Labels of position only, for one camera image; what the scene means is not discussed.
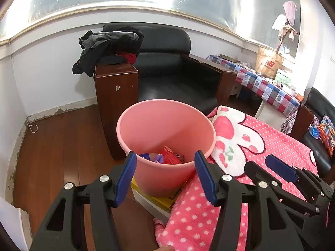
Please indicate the wooden coat stand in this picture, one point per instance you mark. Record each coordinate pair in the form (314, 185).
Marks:
(281, 44)

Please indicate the pale clothes on stand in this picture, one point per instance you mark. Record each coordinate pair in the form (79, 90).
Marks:
(288, 15)

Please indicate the blue crumpled bag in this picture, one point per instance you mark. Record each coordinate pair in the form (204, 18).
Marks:
(314, 132)

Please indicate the black leather armchair wooden arms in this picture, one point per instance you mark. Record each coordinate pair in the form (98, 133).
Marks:
(167, 83)

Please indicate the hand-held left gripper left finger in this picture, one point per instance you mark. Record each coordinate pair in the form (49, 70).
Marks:
(125, 177)

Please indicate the narrow dark window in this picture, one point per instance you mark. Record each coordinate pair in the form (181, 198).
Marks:
(267, 10)

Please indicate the colourful printed cushion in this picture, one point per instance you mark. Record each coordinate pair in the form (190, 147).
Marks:
(328, 133)

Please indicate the green box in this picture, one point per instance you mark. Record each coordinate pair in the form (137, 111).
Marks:
(284, 75)

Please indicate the white board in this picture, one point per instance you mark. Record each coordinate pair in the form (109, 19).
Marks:
(13, 227)

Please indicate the dark clothes pile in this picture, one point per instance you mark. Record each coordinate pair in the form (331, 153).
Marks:
(96, 47)

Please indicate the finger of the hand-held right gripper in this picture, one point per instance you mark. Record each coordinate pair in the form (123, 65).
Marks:
(281, 167)
(261, 174)

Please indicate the purple face mask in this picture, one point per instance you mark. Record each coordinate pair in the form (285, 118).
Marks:
(157, 159)

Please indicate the pink dotted blanket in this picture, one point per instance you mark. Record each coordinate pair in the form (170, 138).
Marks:
(277, 141)

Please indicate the brown paper bag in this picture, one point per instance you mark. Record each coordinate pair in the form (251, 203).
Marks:
(269, 64)

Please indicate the plaid cloth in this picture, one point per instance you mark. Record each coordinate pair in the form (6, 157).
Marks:
(316, 120)

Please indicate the white desk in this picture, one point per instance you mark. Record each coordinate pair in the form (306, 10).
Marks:
(269, 112)

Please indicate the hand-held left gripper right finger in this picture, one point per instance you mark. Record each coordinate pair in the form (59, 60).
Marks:
(205, 177)

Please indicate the yellow white cardboard box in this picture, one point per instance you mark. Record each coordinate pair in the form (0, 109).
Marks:
(157, 202)

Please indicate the checkered cloth table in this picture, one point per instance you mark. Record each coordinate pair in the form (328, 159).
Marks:
(261, 86)

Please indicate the orange box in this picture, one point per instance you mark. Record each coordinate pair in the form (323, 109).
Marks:
(300, 97)

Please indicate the red cloth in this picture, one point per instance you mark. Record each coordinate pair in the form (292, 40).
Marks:
(128, 57)

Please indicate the pink plastic bin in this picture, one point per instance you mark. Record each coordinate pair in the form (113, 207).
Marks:
(162, 125)

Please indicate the purple patterned hanging cloth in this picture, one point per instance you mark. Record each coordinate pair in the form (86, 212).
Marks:
(291, 121)

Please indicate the blue tissue pack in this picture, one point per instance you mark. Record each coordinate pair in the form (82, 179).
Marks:
(145, 156)

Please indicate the long red box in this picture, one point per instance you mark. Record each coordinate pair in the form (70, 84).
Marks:
(172, 158)

